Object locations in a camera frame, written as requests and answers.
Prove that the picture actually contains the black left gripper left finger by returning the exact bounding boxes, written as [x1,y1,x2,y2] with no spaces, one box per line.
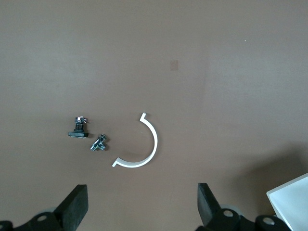
[0,184,89,231]

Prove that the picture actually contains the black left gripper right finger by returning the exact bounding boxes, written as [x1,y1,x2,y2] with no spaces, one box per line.
[196,182,294,231]

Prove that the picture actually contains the white plastic drawer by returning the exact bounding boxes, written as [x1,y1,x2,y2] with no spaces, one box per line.
[266,172,308,231]

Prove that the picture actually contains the small metal fitting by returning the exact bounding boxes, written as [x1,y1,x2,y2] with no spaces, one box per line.
[90,133,109,152]

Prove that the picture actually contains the black rectangular switch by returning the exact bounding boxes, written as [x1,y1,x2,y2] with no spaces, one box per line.
[67,116,89,140]

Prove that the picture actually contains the white semicircular bracket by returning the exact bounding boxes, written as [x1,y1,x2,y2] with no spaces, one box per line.
[111,112,159,168]

